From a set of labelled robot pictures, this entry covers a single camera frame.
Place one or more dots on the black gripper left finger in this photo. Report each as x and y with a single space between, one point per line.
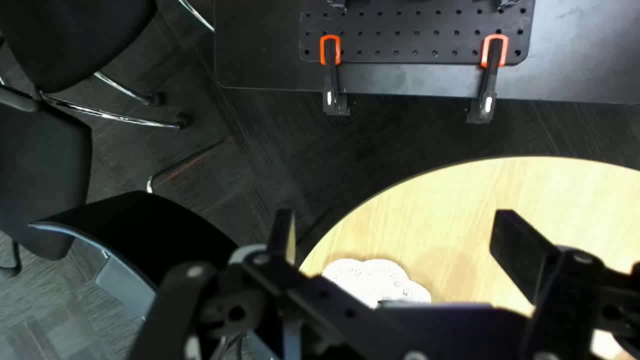
282 241

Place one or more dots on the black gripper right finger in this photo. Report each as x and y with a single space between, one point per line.
517 247

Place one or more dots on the white scalloped doily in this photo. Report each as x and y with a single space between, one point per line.
381 280

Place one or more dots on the orange black clamp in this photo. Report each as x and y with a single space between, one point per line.
484 101
333 93

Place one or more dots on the black perforated board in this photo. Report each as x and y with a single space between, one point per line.
413 32

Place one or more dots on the black office chair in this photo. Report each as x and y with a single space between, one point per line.
67 41
40 173

